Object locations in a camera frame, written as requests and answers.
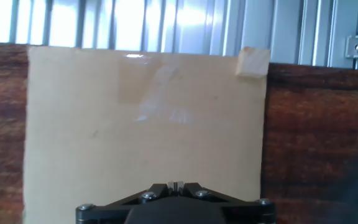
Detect small wooden block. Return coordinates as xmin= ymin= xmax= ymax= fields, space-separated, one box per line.
xmin=235 ymin=46 xmax=272 ymax=78

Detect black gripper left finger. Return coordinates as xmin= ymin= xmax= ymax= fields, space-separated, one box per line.
xmin=75 ymin=182 xmax=177 ymax=224

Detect brown cardboard sheet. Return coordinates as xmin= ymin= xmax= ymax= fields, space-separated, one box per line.
xmin=22 ymin=45 xmax=269 ymax=224

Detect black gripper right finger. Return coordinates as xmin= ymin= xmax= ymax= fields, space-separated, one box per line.
xmin=176 ymin=182 xmax=276 ymax=224

